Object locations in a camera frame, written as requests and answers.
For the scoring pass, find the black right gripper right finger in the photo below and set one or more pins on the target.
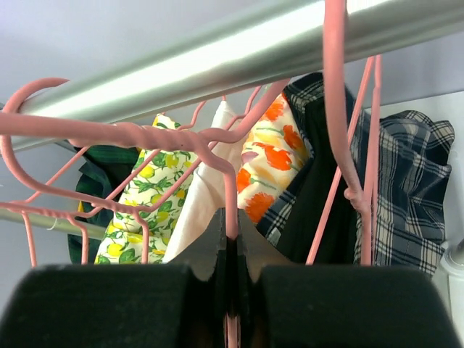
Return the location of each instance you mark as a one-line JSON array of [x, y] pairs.
[[285, 304]]

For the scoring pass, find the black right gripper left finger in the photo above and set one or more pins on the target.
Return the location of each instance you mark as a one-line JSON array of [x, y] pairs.
[[177, 304]]

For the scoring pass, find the orange floral skirt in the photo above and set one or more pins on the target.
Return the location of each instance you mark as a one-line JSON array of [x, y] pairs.
[[272, 155]]

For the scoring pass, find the dark green plaid skirt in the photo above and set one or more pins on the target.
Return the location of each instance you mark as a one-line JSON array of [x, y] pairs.
[[105, 168]]

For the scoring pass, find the pink hanger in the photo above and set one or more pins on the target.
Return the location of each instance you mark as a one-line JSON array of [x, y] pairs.
[[186, 201], [73, 222], [363, 197], [83, 133]]

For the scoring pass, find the lemon print skirt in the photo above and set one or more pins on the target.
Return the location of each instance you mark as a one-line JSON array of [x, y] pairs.
[[123, 239]]

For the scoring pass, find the white metal clothes rack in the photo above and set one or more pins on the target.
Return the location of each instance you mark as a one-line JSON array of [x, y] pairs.
[[270, 43]]

